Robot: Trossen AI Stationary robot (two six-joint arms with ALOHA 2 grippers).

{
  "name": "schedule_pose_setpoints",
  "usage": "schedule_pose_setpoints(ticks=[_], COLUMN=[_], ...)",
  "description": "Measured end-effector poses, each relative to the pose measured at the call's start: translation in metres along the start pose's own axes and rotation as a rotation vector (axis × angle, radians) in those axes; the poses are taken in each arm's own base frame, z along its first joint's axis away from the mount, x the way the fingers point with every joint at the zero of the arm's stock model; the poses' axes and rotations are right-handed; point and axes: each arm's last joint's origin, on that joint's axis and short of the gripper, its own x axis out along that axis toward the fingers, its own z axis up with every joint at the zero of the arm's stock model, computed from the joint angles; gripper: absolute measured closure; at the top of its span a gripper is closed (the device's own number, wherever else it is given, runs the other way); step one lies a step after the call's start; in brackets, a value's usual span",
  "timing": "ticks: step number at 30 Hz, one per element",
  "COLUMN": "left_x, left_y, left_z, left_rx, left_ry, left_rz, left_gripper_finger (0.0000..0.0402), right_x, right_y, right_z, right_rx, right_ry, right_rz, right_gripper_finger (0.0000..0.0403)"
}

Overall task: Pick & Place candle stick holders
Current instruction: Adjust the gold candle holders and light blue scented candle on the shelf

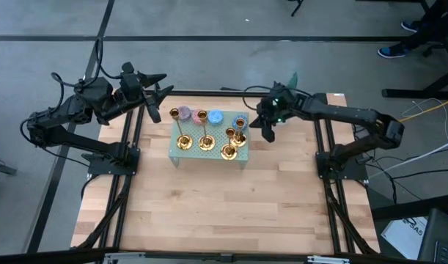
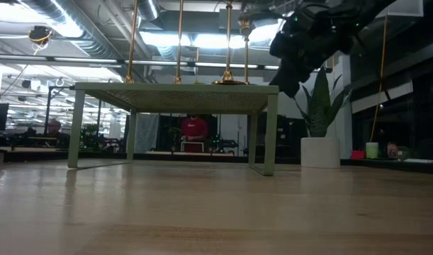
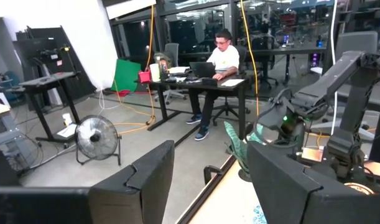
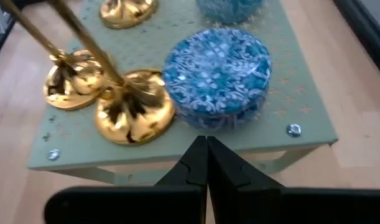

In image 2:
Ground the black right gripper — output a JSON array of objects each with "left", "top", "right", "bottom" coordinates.
[{"left": 271, "top": 6, "right": 355, "bottom": 98}]

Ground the short gold candlestick holder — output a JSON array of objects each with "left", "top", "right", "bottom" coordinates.
[{"left": 237, "top": 12, "right": 254, "bottom": 85}]

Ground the mint green mesh shelf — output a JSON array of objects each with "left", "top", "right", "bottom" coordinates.
[{"left": 67, "top": 81, "right": 280, "bottom": 176}]

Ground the black cabinet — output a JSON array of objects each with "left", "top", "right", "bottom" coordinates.
[{"left": 276, "top": 115, "right": 308, "bottom": 157}]

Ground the snake plant in white pot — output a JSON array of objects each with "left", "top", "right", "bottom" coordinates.
[{"left": 286, "top": 67, "right": 354, "bottom": 169}]

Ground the bright ceiling light panel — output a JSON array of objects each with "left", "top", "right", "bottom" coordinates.
[{"left": 140, "top": 30, "right": 274, "bottom": 50}]

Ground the light green cup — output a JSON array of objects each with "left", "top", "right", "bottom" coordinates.
[{"left": 365, "top": 142, "right": 379, "bottom": 159}]

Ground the person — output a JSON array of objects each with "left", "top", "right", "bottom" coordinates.
[
  {"left": 180, "top": 113, "right": 209, "bottom": 154},
  {"left": 42, "top": 119, "right": 70, "bottom": 149}
]

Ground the small patterned jar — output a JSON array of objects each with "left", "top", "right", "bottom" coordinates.
[{"left": 386, "top": 142, "right": 399, "bottom": 160}]

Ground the white ceiling box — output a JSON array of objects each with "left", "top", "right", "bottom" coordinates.
[{"left": 378, "top": 0, "right": 424, "bottom": 18}]

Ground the black low ledge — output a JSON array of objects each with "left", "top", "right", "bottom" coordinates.
[{"left": 350, "top": 158, "right": 433, "bottom": 175}]

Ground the grey patterned curtain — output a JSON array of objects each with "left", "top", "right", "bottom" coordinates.
[{"left": 135, "top": 113, "right": 160, "bottom": 154}]

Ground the yellow extension cable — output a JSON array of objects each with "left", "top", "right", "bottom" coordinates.
[{"left": 369, "top": 13, "right": 388, "bottom": 143}]

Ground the white rectangular frame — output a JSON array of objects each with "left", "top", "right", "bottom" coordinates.
[{"left": 180, "top": 141, "right": 206, "bottom": 154}]

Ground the black aluminium frame rail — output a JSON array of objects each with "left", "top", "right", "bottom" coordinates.
[{"left": 3, "top": 151, "right": 302, "bottom": 164}]

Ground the silver ventilation duct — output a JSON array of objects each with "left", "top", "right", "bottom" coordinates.
[
  {"left": 21, "top": 0, "right": 157, "bottom": 84},
  {"left": 137, "top": 0, "right": 161, "bottom": 21}
]

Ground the black overhead camera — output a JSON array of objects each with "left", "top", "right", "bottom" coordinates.
[{"left": 27, "top": 25, "right": 54, "bottom": 45}]

